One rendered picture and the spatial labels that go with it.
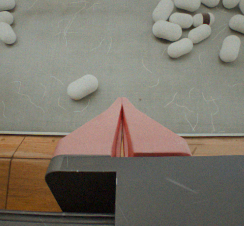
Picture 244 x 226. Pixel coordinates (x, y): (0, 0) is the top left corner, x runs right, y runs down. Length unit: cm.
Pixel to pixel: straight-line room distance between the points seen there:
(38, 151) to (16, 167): 3
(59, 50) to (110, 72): 8
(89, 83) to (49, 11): 14
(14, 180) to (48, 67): 14
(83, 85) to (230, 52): 18
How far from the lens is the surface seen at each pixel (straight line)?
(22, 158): 20
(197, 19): 26
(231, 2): 31
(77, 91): 19
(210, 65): 25
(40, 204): 20
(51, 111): 22
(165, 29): 23
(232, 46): 25
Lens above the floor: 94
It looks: 77 degrees down
